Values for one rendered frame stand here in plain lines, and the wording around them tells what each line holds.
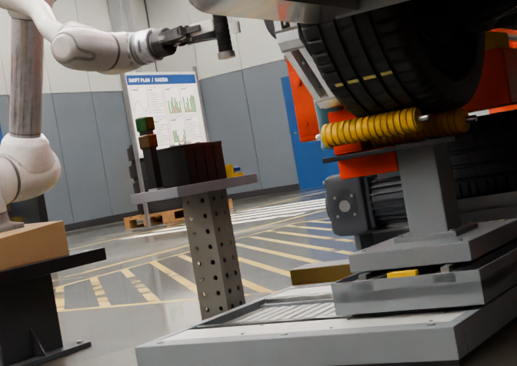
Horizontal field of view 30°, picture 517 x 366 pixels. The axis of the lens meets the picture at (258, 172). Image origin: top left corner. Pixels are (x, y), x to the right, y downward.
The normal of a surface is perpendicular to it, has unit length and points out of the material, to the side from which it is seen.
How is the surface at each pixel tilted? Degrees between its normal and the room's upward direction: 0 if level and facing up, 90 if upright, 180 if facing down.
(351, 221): 90
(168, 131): 90
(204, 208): 90
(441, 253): 90
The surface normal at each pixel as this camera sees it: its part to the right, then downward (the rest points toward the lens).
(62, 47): -0.40, 0.11
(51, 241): 0.82, -0.15
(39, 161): 0.78, 0.16
